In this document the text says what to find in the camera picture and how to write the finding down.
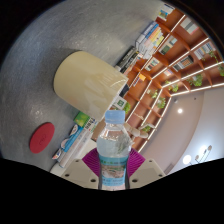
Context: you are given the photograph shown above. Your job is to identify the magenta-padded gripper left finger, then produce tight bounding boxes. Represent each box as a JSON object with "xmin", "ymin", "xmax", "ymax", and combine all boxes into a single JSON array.
[{"xmin": 61, "ymin": 148, "xmax": 101, "ymax": 190}]

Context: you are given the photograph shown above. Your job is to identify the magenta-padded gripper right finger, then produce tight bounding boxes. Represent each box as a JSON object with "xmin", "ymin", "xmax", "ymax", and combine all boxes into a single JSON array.
[{"xmin": 128, "ymin": 148, "xmax": 167, "ymax": 190}]

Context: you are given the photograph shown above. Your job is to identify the clear blue-capped water bottle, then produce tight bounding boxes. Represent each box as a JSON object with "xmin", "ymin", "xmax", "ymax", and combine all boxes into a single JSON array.
[{"xmin": 96, "ymin": 109, "xmax": 133, "ymax": 191}]

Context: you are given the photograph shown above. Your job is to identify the branched globe ceiling lamp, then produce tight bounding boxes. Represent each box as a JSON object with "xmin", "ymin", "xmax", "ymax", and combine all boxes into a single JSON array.
[{"xmin": 182, "ymin": 144, "xmax": 213, "ymax": 166}]

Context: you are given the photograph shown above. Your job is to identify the wooden artist mannequin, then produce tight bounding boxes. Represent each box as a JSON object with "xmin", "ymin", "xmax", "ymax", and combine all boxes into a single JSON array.
[{"xmin": 123, "ymin": 120, "xmax": 158, "ymax": 139}]

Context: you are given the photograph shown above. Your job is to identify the flat round red coaster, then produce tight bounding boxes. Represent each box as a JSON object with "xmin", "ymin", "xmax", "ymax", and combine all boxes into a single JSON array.
[{"xmin": 28, "ymin": 122, "xmax": 56, "ymax": 155}]

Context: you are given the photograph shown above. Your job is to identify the white and green carton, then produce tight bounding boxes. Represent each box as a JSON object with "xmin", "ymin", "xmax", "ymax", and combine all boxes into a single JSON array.
[{"xmin": 111, "ymin": 95, "xmax": 128, "ymax": 112}]

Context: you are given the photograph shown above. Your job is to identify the dark blue chair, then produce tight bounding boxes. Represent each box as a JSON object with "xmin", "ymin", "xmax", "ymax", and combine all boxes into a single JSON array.
[{"xmin": 119, "ymin": 83, "xmax": 131, "ymax": 99}]

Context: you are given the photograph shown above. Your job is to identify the cream ceramic cup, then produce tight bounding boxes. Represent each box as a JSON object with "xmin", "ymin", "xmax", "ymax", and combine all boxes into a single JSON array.
[{"xmin": 53, "ymin": 50, "xmax": 129, "ymax": 123}]

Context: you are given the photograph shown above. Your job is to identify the stack of dark books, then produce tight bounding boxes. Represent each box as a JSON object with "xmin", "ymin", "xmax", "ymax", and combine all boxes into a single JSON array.
[{"xmin": 114, "ymin": 46, "xmax": 140, "ymax": 75}]

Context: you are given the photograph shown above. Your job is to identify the orange wooden shelf unit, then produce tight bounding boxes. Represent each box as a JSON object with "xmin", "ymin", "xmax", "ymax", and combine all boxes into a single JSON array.
[{"xmin": 91, "ymin": 3, "xmax": 224, "ymax": 154}]

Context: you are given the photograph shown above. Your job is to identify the stack of colourful books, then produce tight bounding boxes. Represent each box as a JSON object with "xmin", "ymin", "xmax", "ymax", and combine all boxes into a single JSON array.
[{"xmin": 134, "ymin": 20, "xmax": 166, "ymax": 60}]

